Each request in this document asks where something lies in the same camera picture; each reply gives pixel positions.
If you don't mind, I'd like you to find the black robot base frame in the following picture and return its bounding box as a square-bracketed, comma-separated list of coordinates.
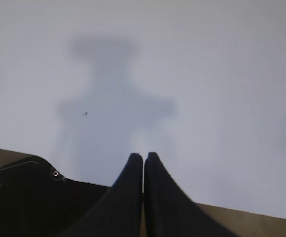
[0, 156, 108, 237]

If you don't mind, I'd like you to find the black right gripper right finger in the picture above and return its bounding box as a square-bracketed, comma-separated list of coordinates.
[143, 152, 235, 237]

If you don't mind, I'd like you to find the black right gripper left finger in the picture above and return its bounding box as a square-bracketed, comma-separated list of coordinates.
[59, 153, 143, 237]

